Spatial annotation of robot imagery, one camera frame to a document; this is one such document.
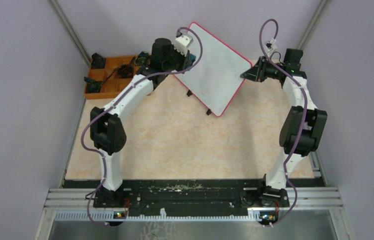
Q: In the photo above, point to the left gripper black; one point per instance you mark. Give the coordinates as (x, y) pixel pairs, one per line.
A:
(185, 60)

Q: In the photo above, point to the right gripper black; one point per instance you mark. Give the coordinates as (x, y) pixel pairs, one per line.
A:
(256, 72)

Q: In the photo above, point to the whiteboard with pink frame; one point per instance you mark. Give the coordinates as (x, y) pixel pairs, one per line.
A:
(215, 80)

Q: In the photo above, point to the blue whiteboard eraser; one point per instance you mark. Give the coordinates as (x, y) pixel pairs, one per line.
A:
(191, 59)

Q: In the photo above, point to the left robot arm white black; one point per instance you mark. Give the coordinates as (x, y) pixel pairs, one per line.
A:
(106, 123)

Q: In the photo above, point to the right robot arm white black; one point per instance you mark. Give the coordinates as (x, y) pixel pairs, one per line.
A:
(302, 130)

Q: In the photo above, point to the green yellow item in tray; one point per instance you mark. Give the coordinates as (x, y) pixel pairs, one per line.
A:
(142, 58)

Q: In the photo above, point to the orange wooden compartment tray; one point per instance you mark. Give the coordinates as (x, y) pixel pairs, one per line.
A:
(117, 74)

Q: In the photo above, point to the black item tray top-left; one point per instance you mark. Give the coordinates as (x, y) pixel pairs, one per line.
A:
(97, 61)

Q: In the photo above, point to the black green item tray left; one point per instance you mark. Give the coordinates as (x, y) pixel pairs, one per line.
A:
(92, 86)

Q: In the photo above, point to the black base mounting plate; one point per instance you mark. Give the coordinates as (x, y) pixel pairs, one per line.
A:
(189, 198)

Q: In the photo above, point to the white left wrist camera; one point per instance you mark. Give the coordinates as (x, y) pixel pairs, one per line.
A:
(182, 43)

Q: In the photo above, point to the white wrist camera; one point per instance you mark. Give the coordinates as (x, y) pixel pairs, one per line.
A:
(270, 45)
(182, 43)

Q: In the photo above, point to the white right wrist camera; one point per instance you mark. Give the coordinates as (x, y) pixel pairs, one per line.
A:
(270, 45)

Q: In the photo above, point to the aluminium frame rail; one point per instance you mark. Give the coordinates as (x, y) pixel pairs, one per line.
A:
(67, 204)

